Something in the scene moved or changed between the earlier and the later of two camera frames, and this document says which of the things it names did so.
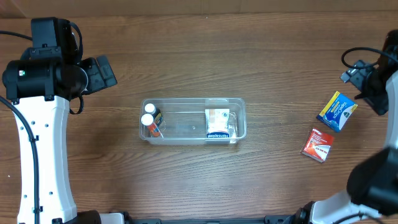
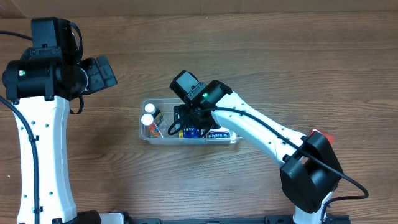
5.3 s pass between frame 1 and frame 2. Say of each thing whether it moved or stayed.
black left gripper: stayed
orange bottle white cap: stayed
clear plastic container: stayed
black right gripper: moved
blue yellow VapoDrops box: moved
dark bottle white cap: stayed
